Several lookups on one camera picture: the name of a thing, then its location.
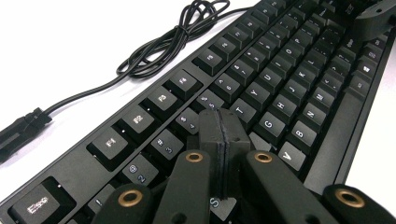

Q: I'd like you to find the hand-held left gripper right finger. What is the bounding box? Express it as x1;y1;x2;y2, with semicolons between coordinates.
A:
223;108;251;200

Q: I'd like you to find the black keyboard cable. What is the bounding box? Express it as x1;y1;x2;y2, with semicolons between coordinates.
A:
0;0;255;163

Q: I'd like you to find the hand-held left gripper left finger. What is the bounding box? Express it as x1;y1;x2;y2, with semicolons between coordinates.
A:
199;107;225;200

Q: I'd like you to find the black computer keyboard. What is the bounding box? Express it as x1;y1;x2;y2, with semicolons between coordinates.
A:
0;0;396;224

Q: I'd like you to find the white table board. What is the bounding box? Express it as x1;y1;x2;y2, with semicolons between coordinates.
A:
0;0;396;216

